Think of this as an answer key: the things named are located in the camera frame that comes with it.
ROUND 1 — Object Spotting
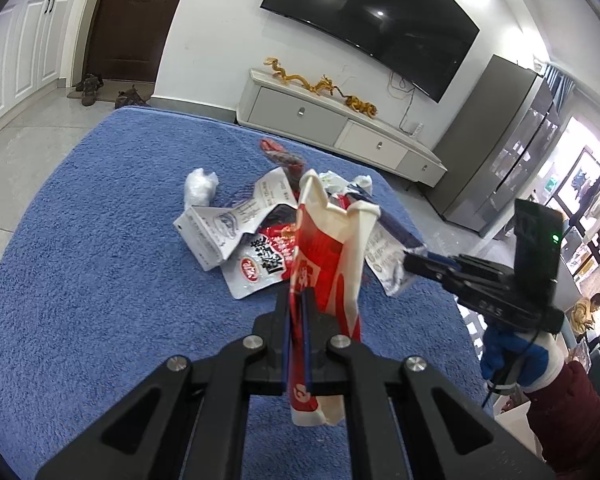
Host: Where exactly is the white milk carton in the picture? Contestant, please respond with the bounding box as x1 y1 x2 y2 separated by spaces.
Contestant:
318 171 427 297

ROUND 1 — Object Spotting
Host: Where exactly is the golden tiger figurine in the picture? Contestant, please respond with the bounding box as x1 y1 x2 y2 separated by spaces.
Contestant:
343 96 378 118

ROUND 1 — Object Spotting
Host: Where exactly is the white tissue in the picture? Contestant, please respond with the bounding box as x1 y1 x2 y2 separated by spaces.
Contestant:
184 168 219 210

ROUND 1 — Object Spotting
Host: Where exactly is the red sleeved right forearm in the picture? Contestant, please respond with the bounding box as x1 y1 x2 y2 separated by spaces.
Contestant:
527 362 600 479

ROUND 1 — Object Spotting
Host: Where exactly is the large black wall television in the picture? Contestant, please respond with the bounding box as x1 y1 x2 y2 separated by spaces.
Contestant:
261 0 479 102

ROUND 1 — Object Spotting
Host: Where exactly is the golden dragon figurine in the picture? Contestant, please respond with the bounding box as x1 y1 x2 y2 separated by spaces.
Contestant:
263 56 344 96

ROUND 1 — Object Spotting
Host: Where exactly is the brown shoe left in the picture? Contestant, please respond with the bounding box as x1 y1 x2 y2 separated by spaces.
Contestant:
76 74 104 106

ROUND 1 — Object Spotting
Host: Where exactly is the brown shoe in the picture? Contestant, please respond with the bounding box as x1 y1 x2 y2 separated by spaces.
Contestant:
114 86 149 110
76 74 104 106

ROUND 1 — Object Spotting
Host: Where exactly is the white red snack packet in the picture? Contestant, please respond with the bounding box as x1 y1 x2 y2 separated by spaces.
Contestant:
221 205 296 299

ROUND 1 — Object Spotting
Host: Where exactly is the white grey TV cabinet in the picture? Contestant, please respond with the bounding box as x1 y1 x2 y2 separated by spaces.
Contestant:
236 70 446 188

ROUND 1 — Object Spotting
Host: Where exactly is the dark brown entrance door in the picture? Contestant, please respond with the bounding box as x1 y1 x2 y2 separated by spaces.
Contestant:
84 0 180 82

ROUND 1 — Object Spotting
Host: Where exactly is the brown shoe right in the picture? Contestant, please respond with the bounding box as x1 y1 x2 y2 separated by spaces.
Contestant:
114 86 149 110

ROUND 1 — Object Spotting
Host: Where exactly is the small red wrapper far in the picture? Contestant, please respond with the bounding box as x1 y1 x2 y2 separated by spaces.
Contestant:
259 138 306 180

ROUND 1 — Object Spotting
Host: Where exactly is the right hand blue white glove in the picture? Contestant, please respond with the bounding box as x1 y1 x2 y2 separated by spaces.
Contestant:
480 325 565 392

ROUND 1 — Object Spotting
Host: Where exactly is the grey double door refrigerator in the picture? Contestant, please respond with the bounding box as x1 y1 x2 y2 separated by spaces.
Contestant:
426 55 559 234

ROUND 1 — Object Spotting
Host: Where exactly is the seated person in tan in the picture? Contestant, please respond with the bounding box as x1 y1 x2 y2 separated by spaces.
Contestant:
569 292 600 336

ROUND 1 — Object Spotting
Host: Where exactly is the white torn paper package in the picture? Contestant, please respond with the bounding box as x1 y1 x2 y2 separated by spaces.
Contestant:
173 168 297 271

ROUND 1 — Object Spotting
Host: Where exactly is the blue fuzzy table cloth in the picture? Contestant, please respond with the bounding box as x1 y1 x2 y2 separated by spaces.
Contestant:
0 107 484 479

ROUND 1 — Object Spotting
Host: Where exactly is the red white paper bag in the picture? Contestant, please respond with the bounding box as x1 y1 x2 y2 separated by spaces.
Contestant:
288 170 380 427

